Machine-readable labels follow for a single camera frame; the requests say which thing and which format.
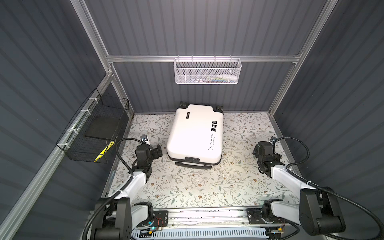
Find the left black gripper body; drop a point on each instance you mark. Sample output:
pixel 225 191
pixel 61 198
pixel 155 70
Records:
pixel 153 155

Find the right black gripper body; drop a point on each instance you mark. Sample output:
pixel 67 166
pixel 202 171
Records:
pixel 256 150

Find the black carry-on suitcase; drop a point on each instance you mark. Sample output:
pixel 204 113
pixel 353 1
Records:
pixel 196 137

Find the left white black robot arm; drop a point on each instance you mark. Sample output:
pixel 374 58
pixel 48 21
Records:
pixel 114 218

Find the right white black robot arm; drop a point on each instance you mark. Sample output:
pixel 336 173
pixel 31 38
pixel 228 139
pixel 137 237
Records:
pixel 312 195

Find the yellow black striped item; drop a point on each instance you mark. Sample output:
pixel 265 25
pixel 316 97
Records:
pixel 104 151

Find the black flat pad in basket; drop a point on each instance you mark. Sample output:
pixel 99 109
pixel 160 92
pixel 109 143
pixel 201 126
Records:
pixel 104 128

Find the white tube in basket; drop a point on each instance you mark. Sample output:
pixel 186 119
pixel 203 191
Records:
pixel 227 78

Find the white perforated vent panel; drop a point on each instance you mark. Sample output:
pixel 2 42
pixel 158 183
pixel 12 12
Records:
pixel 246 233

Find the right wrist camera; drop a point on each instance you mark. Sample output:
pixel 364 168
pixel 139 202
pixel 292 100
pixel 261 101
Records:
pixel 273 140

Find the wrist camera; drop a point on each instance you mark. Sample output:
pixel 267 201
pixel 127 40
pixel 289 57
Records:
pixel 145 139
pixel 273 140

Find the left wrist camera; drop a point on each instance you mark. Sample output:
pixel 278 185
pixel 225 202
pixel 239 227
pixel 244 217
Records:
pixel 145 139

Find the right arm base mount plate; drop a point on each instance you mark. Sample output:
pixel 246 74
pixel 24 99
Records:
pixel 258 216

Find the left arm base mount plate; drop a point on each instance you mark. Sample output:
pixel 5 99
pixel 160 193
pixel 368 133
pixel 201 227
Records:
pixel 160 219

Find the black wire mesh basket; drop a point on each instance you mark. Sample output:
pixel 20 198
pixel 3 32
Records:
pixel 77 147

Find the aluminium front rail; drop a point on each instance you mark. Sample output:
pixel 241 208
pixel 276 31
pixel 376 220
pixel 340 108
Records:
pixel 207 216

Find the white wire mesh basket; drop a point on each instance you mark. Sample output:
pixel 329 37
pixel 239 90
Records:
pixel 203 71

